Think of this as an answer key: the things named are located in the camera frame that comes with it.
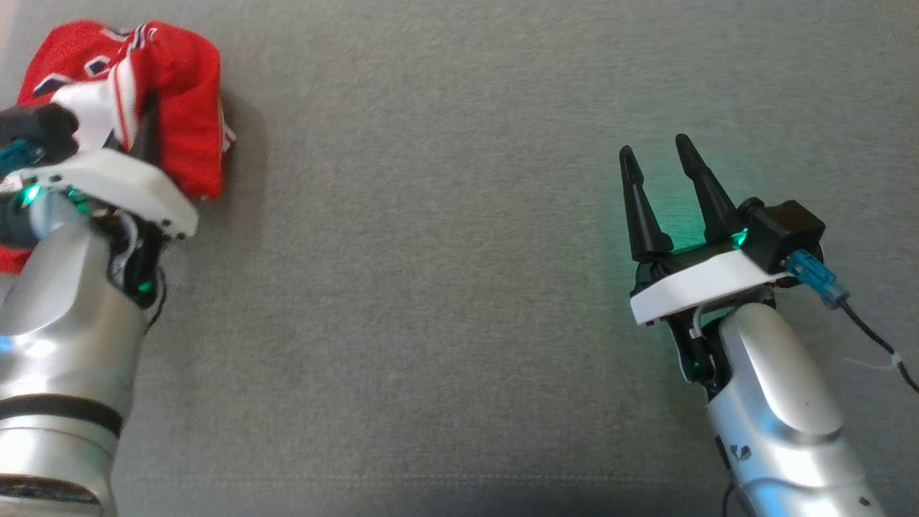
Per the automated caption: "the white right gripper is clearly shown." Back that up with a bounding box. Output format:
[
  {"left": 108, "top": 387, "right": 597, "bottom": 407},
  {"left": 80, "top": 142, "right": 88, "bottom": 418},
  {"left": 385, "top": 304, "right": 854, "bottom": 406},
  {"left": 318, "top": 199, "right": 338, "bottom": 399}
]
[{"left": 619, "top": 134, "right": 790, "bottom": 392}]

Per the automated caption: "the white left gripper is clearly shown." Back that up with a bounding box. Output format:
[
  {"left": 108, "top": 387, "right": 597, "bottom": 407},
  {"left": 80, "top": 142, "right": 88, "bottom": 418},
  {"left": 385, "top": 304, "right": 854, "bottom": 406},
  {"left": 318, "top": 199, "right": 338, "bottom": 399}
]
[{"left": 0, "top": 93, "right": 200, "bottom": 309}]

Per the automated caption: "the red printed basketball jersey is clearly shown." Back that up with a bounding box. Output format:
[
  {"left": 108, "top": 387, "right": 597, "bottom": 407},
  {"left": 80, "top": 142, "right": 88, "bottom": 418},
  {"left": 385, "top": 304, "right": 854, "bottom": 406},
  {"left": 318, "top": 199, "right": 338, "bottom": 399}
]
[{"left": 0, "top": 19, "right": 236, "bottom": 275}]

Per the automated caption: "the grey sofa seat cushion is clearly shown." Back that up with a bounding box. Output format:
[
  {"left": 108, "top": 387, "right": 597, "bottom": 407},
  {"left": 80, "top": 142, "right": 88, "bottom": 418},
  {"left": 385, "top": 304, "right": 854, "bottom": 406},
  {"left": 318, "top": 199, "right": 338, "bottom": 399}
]
[{"left": 0, "top": 0, "right": 919, "bottom": 517}]

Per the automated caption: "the white cable label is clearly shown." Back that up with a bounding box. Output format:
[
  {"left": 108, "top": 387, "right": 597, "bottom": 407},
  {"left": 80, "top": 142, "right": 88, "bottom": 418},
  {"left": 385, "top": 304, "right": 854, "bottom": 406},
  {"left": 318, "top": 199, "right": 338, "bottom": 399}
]
[{"left": 844, "top": 352, "right": 898, "bottom": 371}]

